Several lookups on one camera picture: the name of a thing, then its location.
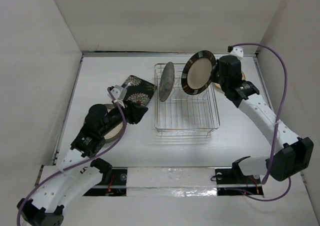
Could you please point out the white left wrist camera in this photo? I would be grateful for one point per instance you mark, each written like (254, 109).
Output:
(117, 94)

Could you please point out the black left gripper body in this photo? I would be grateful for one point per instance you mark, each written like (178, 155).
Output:
(116, 118)

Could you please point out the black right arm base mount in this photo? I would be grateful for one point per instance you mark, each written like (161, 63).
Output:
(232, 182)

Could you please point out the cream plate black glossy rim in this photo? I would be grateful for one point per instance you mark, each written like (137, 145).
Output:
(196, 74)

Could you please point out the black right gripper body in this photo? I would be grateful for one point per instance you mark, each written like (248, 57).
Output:
(216, 77)

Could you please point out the grey reindeer round plate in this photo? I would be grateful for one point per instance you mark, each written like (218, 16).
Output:
(166, 81)

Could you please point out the black floral square plate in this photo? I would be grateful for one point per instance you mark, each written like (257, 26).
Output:
(138, 90)

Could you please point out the steel wire dish rack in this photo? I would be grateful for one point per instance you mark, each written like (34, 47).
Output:
(182, 114)

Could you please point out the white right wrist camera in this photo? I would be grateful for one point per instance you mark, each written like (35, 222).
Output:
(236, 51)

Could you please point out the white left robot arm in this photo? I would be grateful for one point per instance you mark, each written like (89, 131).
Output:
(82, 166)

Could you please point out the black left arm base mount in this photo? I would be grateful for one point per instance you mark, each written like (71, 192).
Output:
(113, 181)

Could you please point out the cream plate brown rim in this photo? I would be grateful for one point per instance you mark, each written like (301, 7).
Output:
(117, 130)

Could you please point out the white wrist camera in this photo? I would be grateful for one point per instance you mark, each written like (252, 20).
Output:
(236, 51)
(117, 94)

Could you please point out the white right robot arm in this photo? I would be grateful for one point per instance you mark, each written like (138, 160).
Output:
(290, 153)

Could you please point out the beige leaf pattern plate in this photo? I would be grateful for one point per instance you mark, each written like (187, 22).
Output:
(217, 86)

